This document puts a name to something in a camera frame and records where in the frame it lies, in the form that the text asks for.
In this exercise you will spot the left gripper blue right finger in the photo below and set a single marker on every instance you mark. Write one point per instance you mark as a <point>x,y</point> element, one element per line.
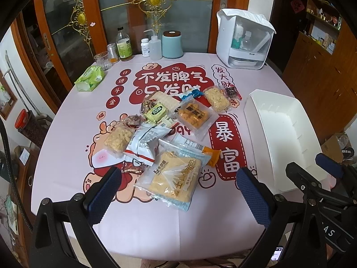
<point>257,196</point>

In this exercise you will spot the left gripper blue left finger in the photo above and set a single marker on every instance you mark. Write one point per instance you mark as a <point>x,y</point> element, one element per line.
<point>100,195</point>

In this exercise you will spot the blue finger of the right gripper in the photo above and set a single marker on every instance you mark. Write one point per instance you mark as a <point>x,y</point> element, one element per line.
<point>300,177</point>
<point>329,165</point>

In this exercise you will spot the brown chocolate snack packet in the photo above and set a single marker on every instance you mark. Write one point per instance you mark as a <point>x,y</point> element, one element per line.
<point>138,170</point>

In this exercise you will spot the orange white snack sachet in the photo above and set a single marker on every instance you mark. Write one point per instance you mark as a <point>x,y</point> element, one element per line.
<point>194,146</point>

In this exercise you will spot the white red snack bag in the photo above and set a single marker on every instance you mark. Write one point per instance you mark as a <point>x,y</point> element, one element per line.
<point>142,146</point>

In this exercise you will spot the large yellow cracker bag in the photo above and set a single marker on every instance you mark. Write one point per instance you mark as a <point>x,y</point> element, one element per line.
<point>174,175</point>

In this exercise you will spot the pale rice puff bag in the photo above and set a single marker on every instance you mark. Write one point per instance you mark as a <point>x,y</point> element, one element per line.
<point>217,98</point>
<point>119,139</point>

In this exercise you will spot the orange crab roe snack bag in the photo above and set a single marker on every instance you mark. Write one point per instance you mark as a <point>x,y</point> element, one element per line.
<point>195,116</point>

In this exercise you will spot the dark snack red-edged bag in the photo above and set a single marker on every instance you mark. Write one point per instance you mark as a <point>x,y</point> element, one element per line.
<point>233,93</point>

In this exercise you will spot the blue biscuit packet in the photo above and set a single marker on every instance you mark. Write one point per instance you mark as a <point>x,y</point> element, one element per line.
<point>194,92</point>

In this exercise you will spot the cardboard box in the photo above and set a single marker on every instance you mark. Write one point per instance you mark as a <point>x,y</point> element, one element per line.
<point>338,148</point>

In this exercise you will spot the white plastic storage bin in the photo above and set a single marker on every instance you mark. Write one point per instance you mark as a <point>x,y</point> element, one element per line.
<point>281,133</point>

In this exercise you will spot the pink printed tablecloth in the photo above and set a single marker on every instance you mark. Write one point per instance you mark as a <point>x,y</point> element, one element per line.
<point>218,222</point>

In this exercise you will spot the wooden cabinet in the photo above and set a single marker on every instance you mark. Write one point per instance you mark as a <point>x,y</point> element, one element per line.
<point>322,87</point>

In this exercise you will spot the brown nut candy bag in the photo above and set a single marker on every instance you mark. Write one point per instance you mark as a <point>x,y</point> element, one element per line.
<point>132,121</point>

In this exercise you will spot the green wrapped cake packet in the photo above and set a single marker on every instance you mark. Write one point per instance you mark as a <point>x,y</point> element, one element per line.
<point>156,113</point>

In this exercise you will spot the white red flat sachet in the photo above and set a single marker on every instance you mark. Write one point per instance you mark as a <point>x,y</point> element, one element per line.
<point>168,122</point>

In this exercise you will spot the clear candy bag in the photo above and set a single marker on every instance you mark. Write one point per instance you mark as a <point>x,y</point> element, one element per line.
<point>147,104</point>

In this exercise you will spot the red bucket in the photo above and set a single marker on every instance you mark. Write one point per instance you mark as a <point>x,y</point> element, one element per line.
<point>22,119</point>

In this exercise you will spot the beige wafer biscuit pack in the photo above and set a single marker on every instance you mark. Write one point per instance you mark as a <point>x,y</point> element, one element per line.
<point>167,101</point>

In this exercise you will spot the green tissue pack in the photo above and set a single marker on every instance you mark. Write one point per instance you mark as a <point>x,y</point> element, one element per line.
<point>90,79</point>

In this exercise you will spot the framed picture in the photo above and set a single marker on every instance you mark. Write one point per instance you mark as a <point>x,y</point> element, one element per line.
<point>7,98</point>

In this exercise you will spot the clear drinking glass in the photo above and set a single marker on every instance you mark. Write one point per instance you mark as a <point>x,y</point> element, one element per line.
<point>103,60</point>

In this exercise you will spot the white lidded organizer box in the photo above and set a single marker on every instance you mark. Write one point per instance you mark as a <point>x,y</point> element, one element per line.
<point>244,38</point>

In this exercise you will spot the small metal tin can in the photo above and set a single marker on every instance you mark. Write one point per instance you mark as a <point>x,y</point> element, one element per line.
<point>113,53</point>

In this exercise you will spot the small white pill bottle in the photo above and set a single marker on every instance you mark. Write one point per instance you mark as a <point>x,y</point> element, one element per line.
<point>145,47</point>

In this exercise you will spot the green label glass bottle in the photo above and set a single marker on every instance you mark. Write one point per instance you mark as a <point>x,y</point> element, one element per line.
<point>123,45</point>

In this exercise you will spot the white squeeze bottle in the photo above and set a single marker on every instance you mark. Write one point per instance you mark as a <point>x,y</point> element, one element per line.
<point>155,46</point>

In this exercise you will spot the light blue canister wooden lid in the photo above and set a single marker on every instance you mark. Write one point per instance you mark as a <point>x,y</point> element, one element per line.
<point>172,44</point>

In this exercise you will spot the wooden glass door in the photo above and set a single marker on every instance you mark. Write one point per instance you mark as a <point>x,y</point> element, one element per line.
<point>58,39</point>

